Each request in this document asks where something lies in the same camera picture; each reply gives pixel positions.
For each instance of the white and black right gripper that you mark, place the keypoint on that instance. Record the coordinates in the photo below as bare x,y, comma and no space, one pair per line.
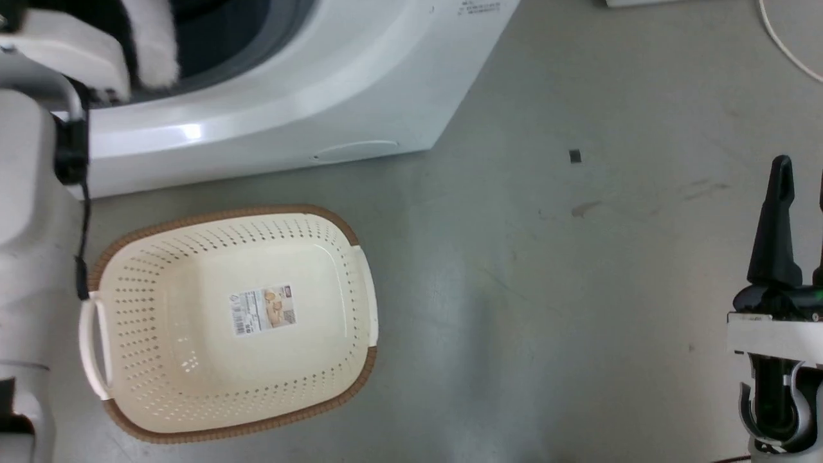
781,331

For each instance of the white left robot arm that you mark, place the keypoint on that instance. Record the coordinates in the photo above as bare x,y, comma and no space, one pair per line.
29,244

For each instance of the white front-load washing machine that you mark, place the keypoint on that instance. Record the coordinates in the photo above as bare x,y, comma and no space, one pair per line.
334,77

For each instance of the printed product label sticker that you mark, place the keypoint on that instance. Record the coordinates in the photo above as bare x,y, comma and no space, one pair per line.
263,310

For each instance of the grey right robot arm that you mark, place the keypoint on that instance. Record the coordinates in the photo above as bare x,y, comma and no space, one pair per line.
781,405

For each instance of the cream perforated basket brown rim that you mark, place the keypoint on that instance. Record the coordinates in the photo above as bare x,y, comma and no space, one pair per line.
193,360

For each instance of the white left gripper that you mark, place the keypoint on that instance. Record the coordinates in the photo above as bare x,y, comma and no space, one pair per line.
71,51

